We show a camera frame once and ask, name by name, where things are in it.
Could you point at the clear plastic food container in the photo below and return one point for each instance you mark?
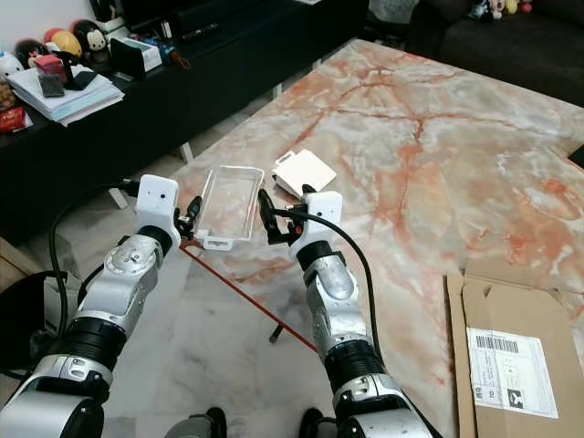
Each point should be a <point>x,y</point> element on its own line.
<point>228,205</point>

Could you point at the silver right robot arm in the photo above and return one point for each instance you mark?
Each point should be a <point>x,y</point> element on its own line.
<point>333,292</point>

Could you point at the black rubbish bin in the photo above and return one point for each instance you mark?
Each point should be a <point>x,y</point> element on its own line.
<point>18,319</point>

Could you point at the white paper stack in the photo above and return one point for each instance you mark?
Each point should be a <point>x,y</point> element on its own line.
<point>78,105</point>

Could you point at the white box with black face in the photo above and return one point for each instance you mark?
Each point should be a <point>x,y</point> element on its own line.
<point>135,55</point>

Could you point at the black wallet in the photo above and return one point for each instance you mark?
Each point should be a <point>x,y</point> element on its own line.
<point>82,79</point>

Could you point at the black robot left foot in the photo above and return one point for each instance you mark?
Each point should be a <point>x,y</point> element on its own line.
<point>206,424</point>

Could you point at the black robot foot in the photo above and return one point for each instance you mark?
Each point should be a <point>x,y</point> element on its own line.
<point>318,425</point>
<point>206,424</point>

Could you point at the black mouse plush toy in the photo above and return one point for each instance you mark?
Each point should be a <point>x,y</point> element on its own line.
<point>91,38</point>

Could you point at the black robot right foot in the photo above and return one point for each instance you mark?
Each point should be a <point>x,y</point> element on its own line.
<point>318,425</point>

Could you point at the red snack packet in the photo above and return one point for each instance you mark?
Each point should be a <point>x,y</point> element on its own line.
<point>14,119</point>

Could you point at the small pink box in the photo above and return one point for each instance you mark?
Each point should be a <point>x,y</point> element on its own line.
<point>50,64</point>

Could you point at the yellow round toy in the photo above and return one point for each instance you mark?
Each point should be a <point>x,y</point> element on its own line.
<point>66,43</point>

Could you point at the flattened brown cardboard box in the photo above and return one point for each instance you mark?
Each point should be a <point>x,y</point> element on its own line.
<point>493,310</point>

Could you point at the dark grey sofa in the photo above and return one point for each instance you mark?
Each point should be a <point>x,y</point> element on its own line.
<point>511,41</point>

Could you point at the small plush toys group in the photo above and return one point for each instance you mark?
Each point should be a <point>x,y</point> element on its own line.
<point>497,7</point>

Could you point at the black phone stand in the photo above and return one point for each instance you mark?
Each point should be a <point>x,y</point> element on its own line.
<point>577,157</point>

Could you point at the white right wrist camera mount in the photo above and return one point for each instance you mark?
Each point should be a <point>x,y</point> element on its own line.
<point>324,219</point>

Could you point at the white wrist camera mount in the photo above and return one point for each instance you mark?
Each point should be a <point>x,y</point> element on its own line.
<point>324,219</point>
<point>157,201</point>

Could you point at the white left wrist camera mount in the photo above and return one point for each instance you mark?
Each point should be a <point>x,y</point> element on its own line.
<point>157,201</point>

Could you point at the black metal table leg frame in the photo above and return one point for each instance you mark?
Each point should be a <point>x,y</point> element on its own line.
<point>279,333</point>

